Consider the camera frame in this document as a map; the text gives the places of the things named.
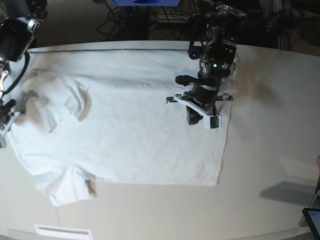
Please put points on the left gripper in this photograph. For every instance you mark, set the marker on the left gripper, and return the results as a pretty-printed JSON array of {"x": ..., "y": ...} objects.
[{"x": 203, "y": 96}]

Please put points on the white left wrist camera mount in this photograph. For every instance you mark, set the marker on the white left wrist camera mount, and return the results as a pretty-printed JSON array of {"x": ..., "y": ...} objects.
[{"x": 212, "y": 119}]

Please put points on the tablet with dark frame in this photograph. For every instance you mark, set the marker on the tablet with dark frame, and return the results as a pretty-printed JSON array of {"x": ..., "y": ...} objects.
[{"x": 312, "y": 217}]

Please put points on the white paper label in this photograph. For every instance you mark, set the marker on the white paper label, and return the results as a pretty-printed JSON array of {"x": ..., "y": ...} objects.
[{"x": 63, "y": 233}]

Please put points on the blue box overhead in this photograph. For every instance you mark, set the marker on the blue box overhead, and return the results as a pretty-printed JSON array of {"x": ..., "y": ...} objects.
[{"x": 131, "y": 3}]

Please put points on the white T-shirt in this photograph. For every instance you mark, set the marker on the white T-shirt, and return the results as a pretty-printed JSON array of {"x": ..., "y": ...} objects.
[{"x": 103, "y": 116}]

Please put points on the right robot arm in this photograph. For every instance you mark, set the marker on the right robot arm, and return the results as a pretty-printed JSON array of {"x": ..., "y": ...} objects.
[{"x": 17, "y": 32}]

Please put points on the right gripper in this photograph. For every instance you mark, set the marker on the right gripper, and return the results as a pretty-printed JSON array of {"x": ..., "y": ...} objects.
[{"x": 7, "y": 110}]

